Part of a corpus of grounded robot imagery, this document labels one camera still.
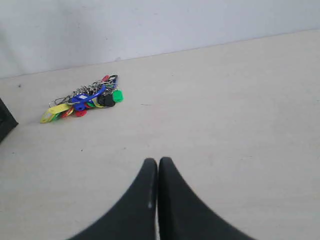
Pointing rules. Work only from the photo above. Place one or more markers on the colourful key tag bunch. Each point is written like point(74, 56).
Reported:
point(101, 94)

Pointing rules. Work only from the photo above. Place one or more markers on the black metal shelf rack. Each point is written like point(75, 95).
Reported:
point(7, 121)

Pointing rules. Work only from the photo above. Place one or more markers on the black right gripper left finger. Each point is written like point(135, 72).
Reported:
point(133, 215)

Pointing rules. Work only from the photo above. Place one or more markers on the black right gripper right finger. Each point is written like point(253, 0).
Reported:
point(182, 215)

